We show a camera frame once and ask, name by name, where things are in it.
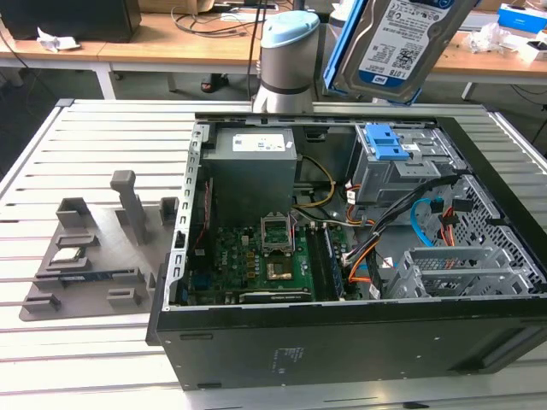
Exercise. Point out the hard disk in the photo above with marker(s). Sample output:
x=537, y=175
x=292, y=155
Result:
x=393, y=47

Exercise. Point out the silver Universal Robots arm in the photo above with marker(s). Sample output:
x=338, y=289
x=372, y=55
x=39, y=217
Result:
x=286, y=64

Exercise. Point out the metal disk bay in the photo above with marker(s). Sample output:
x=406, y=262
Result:
x=448, y=256

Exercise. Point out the grey power supply unit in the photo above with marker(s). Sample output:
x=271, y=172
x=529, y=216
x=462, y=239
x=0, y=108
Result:
x=248, y=179

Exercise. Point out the green motherboard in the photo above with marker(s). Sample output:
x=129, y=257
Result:
x=233, y=256

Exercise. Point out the CPU socket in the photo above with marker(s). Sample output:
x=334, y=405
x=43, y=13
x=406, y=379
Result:
x=278, y=272

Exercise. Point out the installed RAM stick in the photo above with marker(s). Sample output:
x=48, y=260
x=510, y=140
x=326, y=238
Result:
x=333, y=265

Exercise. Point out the black graphics card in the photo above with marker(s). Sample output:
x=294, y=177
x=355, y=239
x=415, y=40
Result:
x=273, y=296

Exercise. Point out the metal optical drive cage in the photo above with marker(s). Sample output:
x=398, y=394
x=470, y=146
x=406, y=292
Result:
x=380, y=179

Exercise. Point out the blue plastic drive latch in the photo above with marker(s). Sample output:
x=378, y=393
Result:
x=384, y=143

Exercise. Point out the dark sandal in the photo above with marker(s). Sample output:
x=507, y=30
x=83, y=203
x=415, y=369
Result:
x=213, y=83

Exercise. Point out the black open PC case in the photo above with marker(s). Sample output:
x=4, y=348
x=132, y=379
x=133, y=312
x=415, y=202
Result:
x=342, y=354

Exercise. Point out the grey parts rack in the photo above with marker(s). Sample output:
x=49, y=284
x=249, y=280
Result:
x=111, y=256

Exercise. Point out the wooden desk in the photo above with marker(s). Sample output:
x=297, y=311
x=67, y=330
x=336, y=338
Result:
x=42, y=53
x=171, y=47

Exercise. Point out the blue RAM stick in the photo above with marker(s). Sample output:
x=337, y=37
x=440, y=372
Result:
x=85, y=276

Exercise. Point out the silver CPU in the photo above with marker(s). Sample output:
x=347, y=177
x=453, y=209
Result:
x=66, y=254

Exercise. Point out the black computer tower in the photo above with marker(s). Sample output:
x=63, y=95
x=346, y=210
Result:
x=72, y=21

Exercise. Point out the crumpled white paper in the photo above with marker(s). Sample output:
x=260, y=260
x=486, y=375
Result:
x=55, y=40

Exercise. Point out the crumpled clear plastic bag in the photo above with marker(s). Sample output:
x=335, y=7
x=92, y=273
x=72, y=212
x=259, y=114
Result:
x=491, y=38

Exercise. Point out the grey flat tray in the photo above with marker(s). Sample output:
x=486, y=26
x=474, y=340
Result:
x=480, y=21

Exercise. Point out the small white box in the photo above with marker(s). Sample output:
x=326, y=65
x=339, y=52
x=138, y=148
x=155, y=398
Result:
x=534, y=51

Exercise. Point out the blue cardboard box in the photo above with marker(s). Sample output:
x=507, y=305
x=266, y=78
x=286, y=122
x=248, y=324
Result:
x=521, y=17

